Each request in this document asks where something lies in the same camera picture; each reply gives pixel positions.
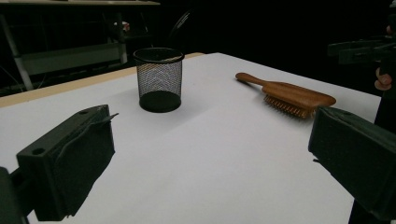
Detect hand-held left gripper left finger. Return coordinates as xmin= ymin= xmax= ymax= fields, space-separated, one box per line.
xmin=16 ymin=104 xmax=120 ymax=222

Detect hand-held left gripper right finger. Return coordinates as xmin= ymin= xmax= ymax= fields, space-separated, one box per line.
xmin=307 ymin=105 xmax=396 ymax=222

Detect wooden hairbrush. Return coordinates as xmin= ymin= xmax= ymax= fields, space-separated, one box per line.
xmin=234 ymin=72 xmax=337 ymax=119

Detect black mesh pen cup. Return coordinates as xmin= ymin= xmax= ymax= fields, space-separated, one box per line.
xmin=133 ymin=47 xmax=186 ymax=114

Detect white table mat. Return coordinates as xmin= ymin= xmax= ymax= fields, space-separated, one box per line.
xmin=0 ymin=51 xmax=382 ymax=224

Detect grey metal frame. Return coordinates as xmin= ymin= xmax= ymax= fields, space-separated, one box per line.
xmin=0 ymin=0 xmax=162 ymax=91

